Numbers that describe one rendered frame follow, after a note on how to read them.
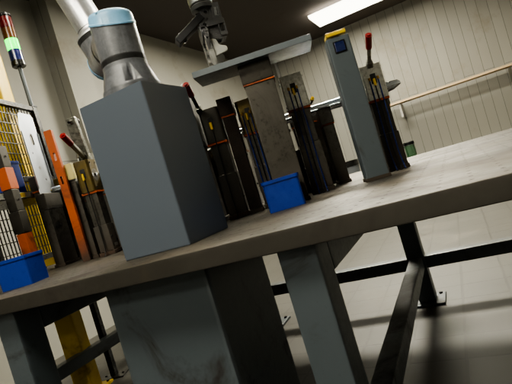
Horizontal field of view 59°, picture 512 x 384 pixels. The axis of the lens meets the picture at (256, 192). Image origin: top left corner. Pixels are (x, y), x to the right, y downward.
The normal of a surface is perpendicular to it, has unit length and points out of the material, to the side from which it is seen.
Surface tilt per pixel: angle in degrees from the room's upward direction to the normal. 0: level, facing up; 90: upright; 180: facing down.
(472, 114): 90
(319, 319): 90
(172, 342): 90
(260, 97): 90
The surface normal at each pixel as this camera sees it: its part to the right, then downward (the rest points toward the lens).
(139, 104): -0.39, 0.14
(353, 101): -0.09, 0.04
